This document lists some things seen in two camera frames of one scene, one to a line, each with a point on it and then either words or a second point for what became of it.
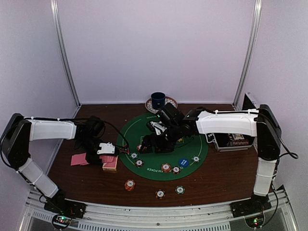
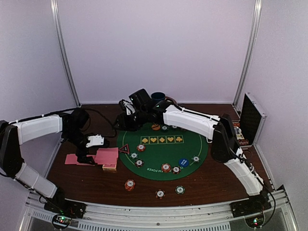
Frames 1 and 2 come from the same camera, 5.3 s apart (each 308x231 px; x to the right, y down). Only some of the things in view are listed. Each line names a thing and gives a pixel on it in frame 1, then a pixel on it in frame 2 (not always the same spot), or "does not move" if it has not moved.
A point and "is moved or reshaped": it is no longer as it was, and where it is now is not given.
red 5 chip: [166, 167] does not move
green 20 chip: [196, 159] does not move
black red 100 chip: [139, 163] does not move
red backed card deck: [109, 160] does not move
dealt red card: [79, 159] is moved or reshaped
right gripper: [147, 140] → [125, 124]
